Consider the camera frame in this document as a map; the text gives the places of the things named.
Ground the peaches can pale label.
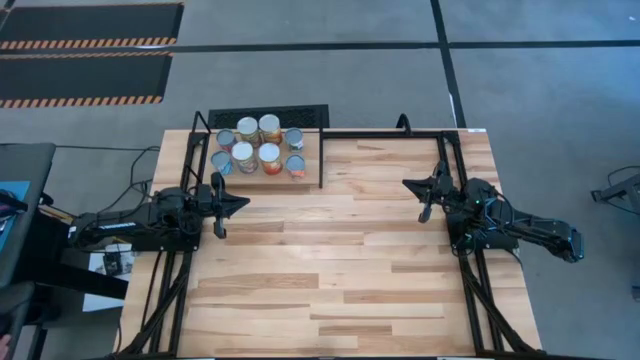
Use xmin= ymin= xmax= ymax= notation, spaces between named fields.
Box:
xmin=258 ymin=113 xmax=284 ymax=146

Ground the wooden shelf black metal frame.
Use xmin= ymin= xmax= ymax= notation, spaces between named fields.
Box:
xmin=198 ymin=128 xmax=324 ymax=195

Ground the small can blue label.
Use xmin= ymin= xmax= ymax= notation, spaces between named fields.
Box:
xmin=210 ymin=150 xmax=234 ymax=177

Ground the small black device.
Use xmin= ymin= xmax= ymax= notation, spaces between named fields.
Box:
xmin=103 ymin=251 xmax=124 ymax=275

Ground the black mat hazard stripe edge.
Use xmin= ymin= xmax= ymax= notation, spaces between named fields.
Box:
xmin=0 ymin=51 xmax=174 ymax=110
xmin=0 ymin=2 xmax=185 ymax=51

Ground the large can orange red label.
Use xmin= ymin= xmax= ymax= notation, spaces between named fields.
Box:
xmin=257 ymin=142 xmax=284 ymax=176

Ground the small can oranges print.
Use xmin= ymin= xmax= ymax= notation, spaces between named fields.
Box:
xmin=285 ymin=153 xmax=307 ymax=180

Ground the blue sheet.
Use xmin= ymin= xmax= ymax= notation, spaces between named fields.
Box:
xmin=0 ymin=180 xmax=31 ymax=251

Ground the large can multicoloured label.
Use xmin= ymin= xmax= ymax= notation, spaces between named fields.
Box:
xmin=231 ymin=140 xmax=259 ymax=175

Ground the small can carrots print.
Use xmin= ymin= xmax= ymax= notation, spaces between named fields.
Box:
xmin=283 ymin=127 xmax=305 ymax=153

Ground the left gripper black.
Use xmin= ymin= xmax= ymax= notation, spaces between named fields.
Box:
xmin=192 ymin=172 xmax=250 ymax=240

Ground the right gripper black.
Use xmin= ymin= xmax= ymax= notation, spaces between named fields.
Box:
xmin=402 ymin=161 xmax=471 ymax=224

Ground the white paper sheet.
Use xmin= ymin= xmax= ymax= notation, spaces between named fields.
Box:
xmin=82 ymin=243 xmax=136 ymax=314

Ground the grey stand leg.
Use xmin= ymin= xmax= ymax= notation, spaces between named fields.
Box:
xmin=591 ymin=167 xmax=640 ymax=217

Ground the black perforated mat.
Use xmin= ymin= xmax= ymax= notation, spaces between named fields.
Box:
xmin=207 ymin=103 xmax=330 ymax=130

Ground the grey desk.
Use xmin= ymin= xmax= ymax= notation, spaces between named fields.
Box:
xmin=0 ymin=143 xmax=57 ymax=289

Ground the corn can yellow label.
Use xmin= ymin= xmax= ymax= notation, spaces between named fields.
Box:
xmin=236 ymin=116 xmax=261 ymax=149

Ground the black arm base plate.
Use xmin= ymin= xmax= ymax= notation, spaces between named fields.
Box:
xmin=447 ymin=214 xmax=521 ymax=256
xmin=129 ymin=219 xmax=201 ymax=253

